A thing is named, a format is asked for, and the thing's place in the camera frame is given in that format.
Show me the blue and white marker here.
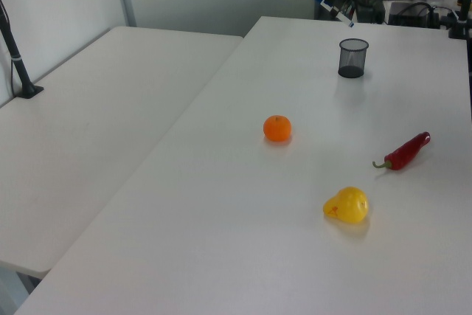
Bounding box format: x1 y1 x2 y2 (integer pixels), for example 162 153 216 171
313 0 356 29

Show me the black equipment base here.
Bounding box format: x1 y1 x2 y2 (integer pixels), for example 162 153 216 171
355 0 385 24

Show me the black electronics box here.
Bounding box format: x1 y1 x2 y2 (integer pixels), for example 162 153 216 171
388 1 440 29

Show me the black mesh pen cup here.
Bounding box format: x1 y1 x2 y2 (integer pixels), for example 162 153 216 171
338 38 370 80

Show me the orange mandarin fruit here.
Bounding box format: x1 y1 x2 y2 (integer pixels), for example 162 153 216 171
263 114 292 143

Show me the red chili pepper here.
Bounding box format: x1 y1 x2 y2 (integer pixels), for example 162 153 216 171
372 131 431 172

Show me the yellow toy pear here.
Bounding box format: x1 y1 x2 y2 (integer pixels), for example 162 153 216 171
323 186 369 224

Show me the black cable on box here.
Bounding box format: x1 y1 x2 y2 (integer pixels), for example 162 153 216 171
400 1 457 29

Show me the black clamp camera stand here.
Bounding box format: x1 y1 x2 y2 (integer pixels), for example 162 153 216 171
447 0 472 40

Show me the black camera stand pole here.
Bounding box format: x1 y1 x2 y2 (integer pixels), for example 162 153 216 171
0 0 45 100

